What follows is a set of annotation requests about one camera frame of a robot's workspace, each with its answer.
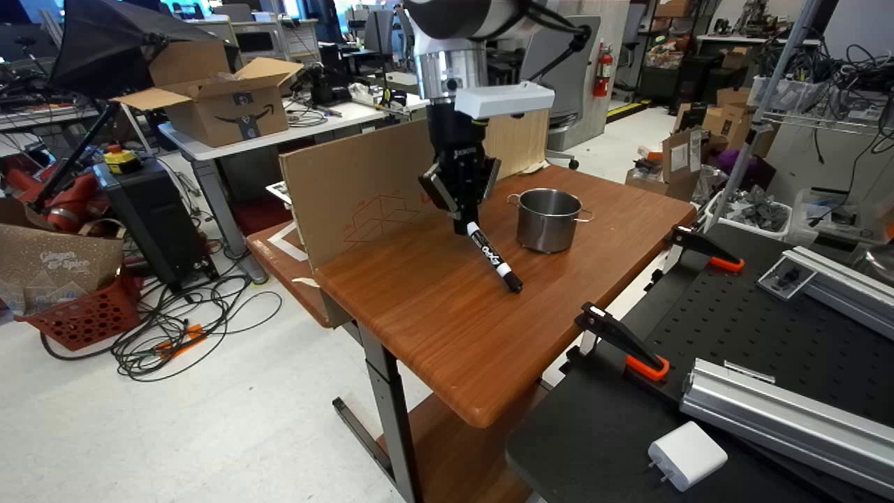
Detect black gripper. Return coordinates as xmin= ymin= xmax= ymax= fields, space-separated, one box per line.
xmin=416 ymin=101 xmax=504 ymax=238

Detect metal pot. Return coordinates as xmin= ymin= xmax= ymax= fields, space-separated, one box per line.
xmin=508 ymin=184 xmax=592 ymax=257

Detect cardboard backdrop panel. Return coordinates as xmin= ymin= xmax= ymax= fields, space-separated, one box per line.
xmin=278 ymin=109 xmax=553 ymax=274

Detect wooden table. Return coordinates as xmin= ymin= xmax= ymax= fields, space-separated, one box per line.
xmin=243 ymin=164 xmax=702 ymax=503

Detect red fire extinguisher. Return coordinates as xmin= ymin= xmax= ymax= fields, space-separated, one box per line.
xmin=591 ymin=42 xmax=617 ymax=101

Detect white work table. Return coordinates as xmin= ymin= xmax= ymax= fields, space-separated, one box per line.
xmin=155 ymin=95 xmax=395 ymax=282

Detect open cardboard shipping box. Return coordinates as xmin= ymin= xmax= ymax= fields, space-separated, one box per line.
xmin=109 ymin=36 xmax=308 ymax=151

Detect black perforated breadboard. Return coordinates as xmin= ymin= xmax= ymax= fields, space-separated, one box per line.
xmin=505 ymin=219 xmax=894 ymax=503

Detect black control cabinet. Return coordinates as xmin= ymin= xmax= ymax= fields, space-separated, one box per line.
xmin=92 ymin=151 xmax=215 ymax=292

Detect yellow red emergency stop button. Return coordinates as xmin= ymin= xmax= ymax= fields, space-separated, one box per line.
xmin=99 ymin=141 xmax=145 ymax=179

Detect white power adapter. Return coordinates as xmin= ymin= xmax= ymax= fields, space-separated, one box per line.
xmin=645 ymin=419 xmax=733 ymax=495

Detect black fabric umbrella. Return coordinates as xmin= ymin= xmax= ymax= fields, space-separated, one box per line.
xmin=49 ymin=0 xmax=219 ymax=101

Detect red plastic crate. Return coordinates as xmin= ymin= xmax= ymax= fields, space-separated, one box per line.
xmin=23 ymin=274 xmax=145 ymax=355

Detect brown paper bag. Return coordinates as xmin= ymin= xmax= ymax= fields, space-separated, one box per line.
xmin=0 ymin=219 xmax=125 ymax=321

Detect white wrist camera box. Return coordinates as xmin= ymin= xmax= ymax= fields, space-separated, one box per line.
xmin=452 ymin=78 xmax=558 ymax=123

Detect black clamp orange handle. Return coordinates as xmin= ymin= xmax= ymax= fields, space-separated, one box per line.
xmin=572 ymin=300 xmax=674 ymax=387
xmin=670 ymin=224 xmax=748 ymax=277

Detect black floor cables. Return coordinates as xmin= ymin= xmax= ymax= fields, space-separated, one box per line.
xmin=36 ymin=266 xmax=285 ymax=384

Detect aluminium corner bracket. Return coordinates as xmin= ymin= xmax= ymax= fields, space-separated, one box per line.
xmin=754 ymin=250 xmax=825 ymax=303

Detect aluminium extrusion rail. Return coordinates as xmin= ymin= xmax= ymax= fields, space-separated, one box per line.
xmin=680 ymin=355 xmax=894 ymax=500
xmin=785 ymin=242 xmax=894 ymax=342

